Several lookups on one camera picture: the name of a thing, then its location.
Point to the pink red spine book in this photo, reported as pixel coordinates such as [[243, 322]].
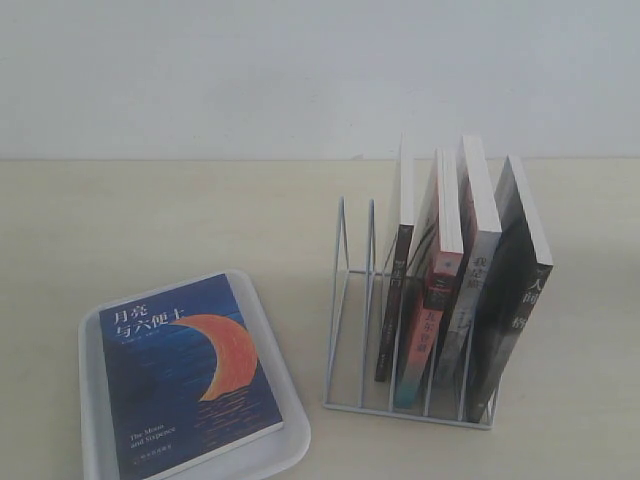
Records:
[[435, 261]]

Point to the black grey cover book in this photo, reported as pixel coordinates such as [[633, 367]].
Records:
[[519, 271]]

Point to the white wire book rack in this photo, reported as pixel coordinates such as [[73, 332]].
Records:
[[355, 323]]

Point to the blue moon cover book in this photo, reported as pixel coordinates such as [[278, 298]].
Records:
[[185, 379]]

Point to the grey white spine book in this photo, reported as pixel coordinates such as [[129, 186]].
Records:
[[481, 230]]

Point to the white plastic tray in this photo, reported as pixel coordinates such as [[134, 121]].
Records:
[[258, 459]]

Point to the dark brown spine book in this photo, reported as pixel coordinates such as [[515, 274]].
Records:
[[399, 232]]

